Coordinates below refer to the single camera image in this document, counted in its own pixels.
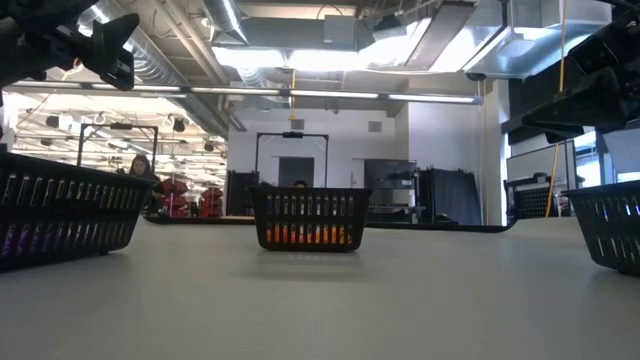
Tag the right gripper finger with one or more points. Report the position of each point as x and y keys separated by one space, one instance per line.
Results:
x=562 y=137
x=585 y=107

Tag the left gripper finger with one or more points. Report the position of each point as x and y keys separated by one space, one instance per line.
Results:
x=115 y=50

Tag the purple plastic spider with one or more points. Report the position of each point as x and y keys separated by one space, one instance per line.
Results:
x=37 y=239
x=10 y=242

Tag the orange plastic spider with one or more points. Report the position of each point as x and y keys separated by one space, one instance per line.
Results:
x=332 y=234
x=280 y=234

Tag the black slotted plastic basket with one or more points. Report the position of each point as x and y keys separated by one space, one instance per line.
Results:
x=310 y=192
x=75 y=210
x=610 y=200

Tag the person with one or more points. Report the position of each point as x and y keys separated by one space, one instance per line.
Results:
x=300 y=183
x=142 y=170

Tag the black curtain partition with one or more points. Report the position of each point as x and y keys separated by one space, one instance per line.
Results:
x=240 y=192
x=450 y=197

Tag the red tool cart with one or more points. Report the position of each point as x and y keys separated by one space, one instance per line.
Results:
x=172 y=190
x=212 y=200

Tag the grey cabinet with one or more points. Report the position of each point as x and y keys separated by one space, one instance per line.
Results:
x=390 y=172

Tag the long ceiling light strip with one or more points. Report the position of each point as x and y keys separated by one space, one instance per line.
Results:
x=325 y=94

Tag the grey table mat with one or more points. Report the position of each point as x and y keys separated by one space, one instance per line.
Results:
x=350 y=300

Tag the silver spiral ventilation duct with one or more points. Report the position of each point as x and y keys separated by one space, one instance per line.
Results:
x=150 y=60

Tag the black camera rig frame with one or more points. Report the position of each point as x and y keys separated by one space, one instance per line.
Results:
x=120 y=126
x=292 y=134

